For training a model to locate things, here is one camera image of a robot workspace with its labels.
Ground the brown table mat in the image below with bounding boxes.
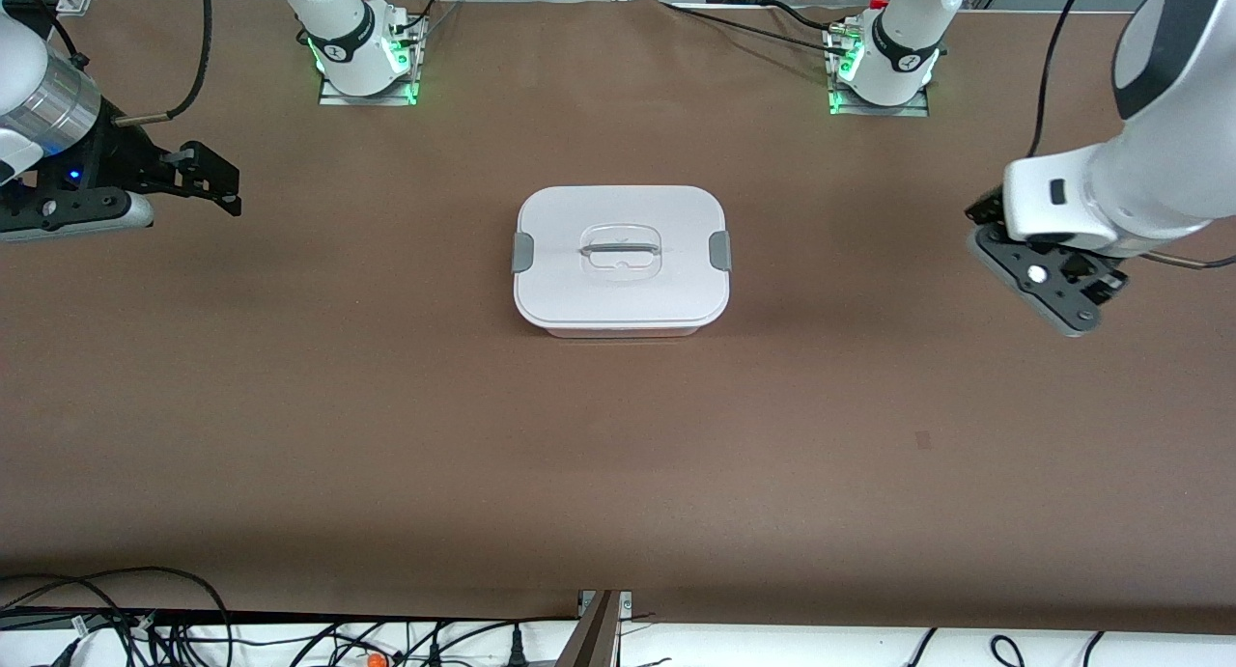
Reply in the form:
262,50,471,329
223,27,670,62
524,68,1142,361
0,0,1236,639

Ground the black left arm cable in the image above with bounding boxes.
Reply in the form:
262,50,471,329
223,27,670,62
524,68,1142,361
1025,0,1100,162

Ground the aluminium frame strut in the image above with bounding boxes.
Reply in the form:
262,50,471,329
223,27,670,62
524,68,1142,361
555,590,634,667

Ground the black looped cable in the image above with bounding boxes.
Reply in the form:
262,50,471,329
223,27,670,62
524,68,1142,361
0,566,235,667

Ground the thin black table cable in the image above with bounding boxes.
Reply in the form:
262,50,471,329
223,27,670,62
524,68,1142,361
660,0,862,60

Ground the white box lid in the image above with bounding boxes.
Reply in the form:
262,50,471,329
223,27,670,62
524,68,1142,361
512,184,732,332

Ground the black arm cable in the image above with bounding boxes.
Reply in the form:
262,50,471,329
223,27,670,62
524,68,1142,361
1025,0,1100,162
114,0,213,127

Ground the translucent plastic storage box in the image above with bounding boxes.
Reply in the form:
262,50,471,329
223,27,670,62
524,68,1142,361
539,321,704,341

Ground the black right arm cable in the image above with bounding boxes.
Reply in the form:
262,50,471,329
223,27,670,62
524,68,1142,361
114,0,213,127

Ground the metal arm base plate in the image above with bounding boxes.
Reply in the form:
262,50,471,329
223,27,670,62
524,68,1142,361
317,15,428,107
827,20,931,119

